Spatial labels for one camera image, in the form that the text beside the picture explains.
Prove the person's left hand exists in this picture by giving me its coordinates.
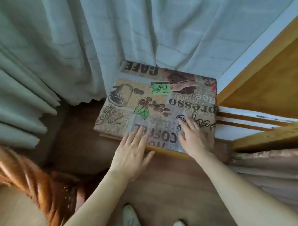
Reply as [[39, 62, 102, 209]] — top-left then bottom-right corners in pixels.
[[109, 127, 155, 183]]

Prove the person's right hand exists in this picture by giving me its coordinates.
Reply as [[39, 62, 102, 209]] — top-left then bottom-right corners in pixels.
[[178, 116, 217, 161]]

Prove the person's left forearm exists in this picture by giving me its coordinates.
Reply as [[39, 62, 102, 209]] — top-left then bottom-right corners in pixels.
[[62, 171, 131, 226]]

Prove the person's right forearm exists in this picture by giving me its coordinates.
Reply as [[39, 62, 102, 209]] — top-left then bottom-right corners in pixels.
[[194, 151, 298, 226]]

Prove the wooden stool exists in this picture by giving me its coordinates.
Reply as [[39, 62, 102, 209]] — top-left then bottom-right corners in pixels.
[[99, 133, 231, 163]]

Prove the coffee print seat cushion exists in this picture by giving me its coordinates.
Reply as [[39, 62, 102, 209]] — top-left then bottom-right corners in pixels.
[[93, 60, 218, 154]]

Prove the person's left white shoe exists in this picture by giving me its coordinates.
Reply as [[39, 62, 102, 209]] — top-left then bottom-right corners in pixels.
[[122, 204, 145, 226]]

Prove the beige bedding fabric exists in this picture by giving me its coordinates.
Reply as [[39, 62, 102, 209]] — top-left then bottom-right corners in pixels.
[[227, 149, 298, 206]]

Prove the sheer white curtain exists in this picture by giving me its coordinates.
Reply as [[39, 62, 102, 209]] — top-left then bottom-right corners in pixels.
[[79, 0, 296, 81]]

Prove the orange brown blanket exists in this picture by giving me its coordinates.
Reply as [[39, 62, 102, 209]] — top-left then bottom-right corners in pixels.
[[0, 146, 88, 226]]

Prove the thick pale green curtain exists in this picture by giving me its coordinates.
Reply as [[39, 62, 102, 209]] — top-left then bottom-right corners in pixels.
[[0, 0, 110, 150]]

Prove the wooden bed frame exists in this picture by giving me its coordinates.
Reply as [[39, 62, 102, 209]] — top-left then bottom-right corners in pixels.
[[216, 14, 298, 153]]

